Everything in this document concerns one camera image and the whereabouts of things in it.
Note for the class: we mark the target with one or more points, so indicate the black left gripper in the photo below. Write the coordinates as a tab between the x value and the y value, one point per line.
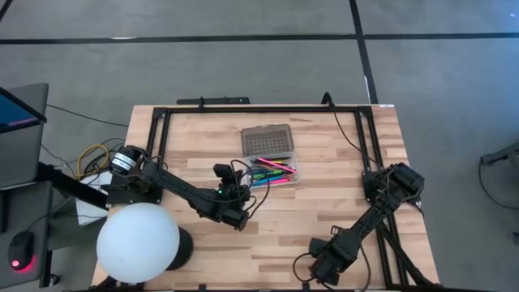
233	207

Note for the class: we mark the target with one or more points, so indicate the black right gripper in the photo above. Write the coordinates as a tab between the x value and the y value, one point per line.
330	261

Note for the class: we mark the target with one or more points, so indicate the blue pen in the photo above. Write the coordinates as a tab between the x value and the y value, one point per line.
265	180

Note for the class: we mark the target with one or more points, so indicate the light green pen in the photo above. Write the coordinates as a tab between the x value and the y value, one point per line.
271	174

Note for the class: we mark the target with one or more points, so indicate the thick black marker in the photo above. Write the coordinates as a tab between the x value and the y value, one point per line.
257	161

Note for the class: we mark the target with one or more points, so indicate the pink highlighter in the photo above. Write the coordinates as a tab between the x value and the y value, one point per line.
280	182

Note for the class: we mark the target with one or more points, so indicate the pink colored pencil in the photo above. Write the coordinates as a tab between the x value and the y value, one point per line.
277	165

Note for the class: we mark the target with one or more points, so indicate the yellow highlighter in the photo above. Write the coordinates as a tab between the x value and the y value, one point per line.
281	161

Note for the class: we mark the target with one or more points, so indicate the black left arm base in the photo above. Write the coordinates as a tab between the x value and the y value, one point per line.
121	194

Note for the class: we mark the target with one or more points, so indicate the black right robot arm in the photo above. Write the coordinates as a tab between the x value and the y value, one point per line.
377	215

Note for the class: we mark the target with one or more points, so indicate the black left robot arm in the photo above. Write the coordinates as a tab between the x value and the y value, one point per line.
178	188

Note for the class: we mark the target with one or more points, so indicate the translucent plastic supply box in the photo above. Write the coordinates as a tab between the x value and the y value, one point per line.
267	140

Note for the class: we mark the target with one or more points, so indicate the white power box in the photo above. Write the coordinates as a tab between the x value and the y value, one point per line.
87	211

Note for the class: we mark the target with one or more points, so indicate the white globe lamp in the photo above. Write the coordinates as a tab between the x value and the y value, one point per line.
138	242

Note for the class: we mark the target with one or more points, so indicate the black sensor bar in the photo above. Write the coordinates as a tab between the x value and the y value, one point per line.
213	100

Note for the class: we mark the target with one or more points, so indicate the grey stand leg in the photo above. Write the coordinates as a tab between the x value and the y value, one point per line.
503	155

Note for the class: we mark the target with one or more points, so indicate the grey side desk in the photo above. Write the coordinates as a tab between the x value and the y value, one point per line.
24	162

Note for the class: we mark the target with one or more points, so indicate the black computer mouse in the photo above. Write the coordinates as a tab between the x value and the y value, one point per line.
20	249

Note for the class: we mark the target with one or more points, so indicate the open laptop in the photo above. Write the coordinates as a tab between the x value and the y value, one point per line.
16	113

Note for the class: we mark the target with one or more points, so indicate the black aluminium table frame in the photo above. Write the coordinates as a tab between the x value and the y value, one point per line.
263	109

